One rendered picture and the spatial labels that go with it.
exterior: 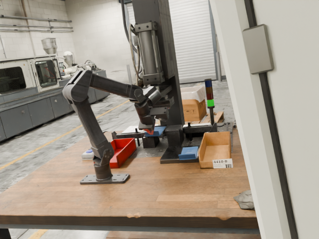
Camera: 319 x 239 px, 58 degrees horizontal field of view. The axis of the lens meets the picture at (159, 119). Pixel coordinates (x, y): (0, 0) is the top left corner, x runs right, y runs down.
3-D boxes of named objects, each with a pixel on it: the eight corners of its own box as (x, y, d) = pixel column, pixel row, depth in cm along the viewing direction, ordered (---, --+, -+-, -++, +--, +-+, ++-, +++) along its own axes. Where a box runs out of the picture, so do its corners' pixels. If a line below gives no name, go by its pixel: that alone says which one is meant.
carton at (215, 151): (200, 170, 115) (198, 152, 113) (205, 148, 138) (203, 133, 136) (233, 169, 111) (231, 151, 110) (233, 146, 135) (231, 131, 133)
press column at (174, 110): (160, 133, 172) (139, 1, 154) (164, 127, 183) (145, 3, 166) (183, 131, 168) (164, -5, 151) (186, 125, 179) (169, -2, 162)
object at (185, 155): (179, 161, 120) (178, 154, 119) (182, 148, 135) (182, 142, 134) (195, 160, 119) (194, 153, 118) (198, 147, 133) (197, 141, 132)
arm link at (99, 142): (109, 152, 121) (75, 81, 110) (116, 155, 116) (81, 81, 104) (97, 160, 119) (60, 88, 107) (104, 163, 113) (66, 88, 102)
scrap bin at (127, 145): (95, 169, 131) (92, 157, 130) (116, 149, 154) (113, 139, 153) (119, 168, 128) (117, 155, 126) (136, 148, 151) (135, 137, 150)
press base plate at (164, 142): (99, 165, 144) (98, 159, 143) (132, 133, 191) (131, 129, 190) (232, 159, 126) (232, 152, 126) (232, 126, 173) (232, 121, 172)
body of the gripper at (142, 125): (155, 114, 135) (152, 102, 129) (152, 130, 128) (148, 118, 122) (142, 114, 136) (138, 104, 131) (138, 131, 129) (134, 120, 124)
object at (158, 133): (145, 137, 138) (144, 131, 137) (153, 127, 152) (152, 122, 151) (159, 136, 136) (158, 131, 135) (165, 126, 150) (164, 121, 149)
